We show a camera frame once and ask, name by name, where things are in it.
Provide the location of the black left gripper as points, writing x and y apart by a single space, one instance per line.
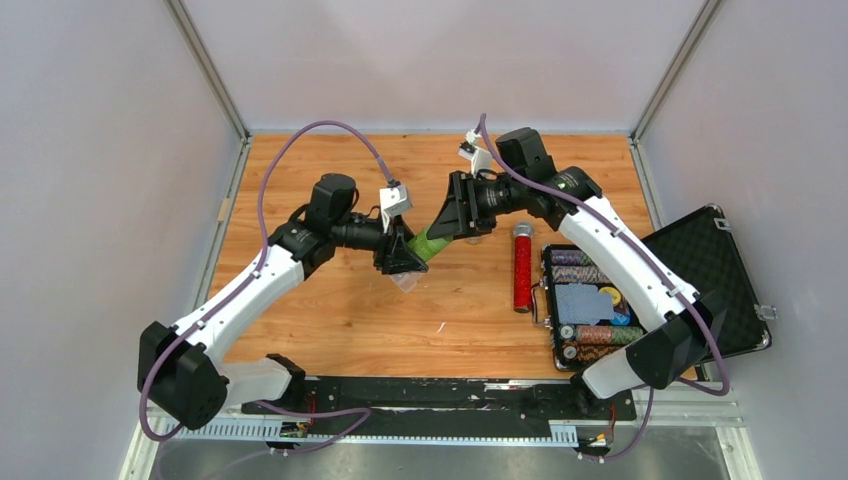
396 256

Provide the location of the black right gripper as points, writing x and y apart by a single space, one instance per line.
460 216

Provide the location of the green pill bottle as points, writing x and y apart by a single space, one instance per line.
425 248

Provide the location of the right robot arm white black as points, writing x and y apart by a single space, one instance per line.
515 173

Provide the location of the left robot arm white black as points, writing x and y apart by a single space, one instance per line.
181 367

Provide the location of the red glitter tube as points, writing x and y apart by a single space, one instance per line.
522 267

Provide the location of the green purple chip row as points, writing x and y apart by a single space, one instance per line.
574 266

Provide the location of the blue playing card deck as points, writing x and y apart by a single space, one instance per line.
582 304

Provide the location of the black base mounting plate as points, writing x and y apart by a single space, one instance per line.
449 408

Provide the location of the black poker chip case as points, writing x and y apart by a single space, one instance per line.
700 248

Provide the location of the orange black chip row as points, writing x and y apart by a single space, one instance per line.
584 344

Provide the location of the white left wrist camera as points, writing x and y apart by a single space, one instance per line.
394 201

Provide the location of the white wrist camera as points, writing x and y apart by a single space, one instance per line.
394 201
472 149

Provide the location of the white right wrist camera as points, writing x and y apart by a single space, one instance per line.
472 149

